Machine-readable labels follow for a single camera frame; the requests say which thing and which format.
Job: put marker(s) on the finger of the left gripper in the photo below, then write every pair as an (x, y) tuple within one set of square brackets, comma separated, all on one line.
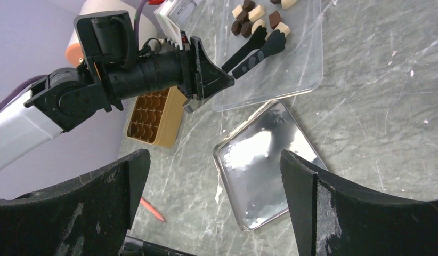
[(208, 78)]

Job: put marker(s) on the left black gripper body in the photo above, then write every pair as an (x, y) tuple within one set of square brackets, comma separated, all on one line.
[(135, 73)]

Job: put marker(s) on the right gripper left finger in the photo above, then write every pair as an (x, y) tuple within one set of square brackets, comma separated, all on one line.
[(86, 215)]

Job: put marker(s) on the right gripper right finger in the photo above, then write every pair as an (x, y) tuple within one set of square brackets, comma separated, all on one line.
[(334, 216)]

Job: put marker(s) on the black metal tongs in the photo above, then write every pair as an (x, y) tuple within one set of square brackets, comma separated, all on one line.
[(260, 46)]

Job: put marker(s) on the white square chocolate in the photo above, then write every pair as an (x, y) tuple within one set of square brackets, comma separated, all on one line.
[(283, 28)]

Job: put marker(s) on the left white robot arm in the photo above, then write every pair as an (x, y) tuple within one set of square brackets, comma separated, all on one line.
[(48, 106)]

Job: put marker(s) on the dark round chocolate left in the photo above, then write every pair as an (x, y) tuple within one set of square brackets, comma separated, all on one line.
[(236, 28)]

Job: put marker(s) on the gold chocolate box tray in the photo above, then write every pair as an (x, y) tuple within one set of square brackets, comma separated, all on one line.
[(156, 117)]

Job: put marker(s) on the white oval chocolate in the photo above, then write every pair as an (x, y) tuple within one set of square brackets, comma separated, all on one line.
[(257, 24)]

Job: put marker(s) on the brown square chocolate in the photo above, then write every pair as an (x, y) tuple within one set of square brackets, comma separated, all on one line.
[(274, 19)]

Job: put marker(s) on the red pen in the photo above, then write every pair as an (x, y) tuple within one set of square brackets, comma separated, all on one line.
[(152, 210)]

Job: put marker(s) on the square silver metal lid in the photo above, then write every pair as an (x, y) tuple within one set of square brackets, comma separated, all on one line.
[(248, 162)]

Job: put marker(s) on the clear plastic tray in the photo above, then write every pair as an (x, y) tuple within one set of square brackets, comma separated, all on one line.
[(297, 69)]

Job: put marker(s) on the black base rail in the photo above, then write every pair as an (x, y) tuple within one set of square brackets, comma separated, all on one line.
[(134, 246)]

